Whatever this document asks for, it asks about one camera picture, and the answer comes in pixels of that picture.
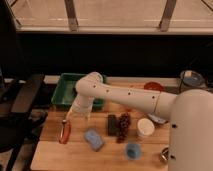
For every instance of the blue crumpled cloth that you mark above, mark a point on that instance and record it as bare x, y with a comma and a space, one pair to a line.
157, 119

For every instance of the shiny metal cup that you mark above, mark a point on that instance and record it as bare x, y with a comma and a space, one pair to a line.
164, 155

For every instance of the green plastic tray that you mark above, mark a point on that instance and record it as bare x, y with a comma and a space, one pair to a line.
65, 93

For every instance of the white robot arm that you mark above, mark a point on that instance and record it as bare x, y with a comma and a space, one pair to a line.
190, 114

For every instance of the blue sponge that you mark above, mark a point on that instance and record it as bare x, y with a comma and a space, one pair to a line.
94, 139

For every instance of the white round cup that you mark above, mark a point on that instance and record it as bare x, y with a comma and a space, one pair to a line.
145, 127

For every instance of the red bowl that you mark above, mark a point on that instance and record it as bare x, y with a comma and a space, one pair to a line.
153, 86

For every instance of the silver fork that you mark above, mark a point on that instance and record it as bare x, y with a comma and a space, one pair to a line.
62, 129

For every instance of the blue plastic cup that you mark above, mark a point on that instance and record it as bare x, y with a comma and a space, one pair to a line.
133, 151

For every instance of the black office chair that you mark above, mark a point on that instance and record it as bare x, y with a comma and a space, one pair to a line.
18, 126

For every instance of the dark grape bunch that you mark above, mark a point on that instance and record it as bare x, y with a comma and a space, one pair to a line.
123, 127

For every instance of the dark chocolate bar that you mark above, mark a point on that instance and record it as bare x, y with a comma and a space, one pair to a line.
112, 125

